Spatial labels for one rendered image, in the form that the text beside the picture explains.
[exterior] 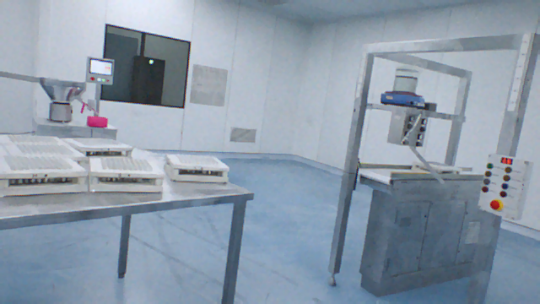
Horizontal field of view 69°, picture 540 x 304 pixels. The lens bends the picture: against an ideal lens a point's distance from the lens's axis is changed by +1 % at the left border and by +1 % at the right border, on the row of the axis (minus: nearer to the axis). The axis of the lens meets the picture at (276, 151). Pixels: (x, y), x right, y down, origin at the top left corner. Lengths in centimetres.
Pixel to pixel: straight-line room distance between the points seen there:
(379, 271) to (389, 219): 36
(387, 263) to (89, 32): 539
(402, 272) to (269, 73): 569
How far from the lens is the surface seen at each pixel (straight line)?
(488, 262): 214
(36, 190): 143
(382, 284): 284
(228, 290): 177
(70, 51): 662
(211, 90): 725
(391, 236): 275
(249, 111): 772
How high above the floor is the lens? 121
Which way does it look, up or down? 7 degrees down
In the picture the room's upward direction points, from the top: 8 degrees clockwise
